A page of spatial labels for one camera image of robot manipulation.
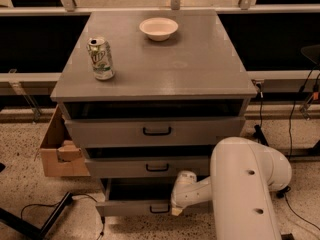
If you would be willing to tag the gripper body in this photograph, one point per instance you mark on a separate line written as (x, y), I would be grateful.
(179, 195)

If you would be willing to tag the grey bottom drawer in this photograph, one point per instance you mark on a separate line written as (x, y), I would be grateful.
(152, 196)

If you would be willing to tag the grey drawer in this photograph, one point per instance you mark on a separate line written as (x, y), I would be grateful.
(152, 132)
(152, 196)
(142, 167)

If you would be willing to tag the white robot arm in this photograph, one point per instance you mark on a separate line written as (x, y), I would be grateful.
(243, 173)

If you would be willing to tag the grey middle drawer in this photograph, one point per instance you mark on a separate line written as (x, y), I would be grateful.
(142, 167)

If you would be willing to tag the grey top drawer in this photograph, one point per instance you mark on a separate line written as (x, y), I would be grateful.
(152, 132)

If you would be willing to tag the grey drawer cabinet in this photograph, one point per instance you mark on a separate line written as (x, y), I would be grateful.
(194, 74)

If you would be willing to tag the brown cardboard box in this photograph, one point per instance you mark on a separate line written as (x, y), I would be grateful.
(60, 157)

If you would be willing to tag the green soda can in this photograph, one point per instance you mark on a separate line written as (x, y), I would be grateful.
(99, 51)

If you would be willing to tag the white paper bowl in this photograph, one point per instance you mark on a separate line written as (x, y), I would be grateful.
(158, 29)

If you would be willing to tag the metal bracket left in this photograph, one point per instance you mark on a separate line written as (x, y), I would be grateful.
(19, 89)

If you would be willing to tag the metal window rail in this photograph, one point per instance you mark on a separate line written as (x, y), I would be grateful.
(153, 9)

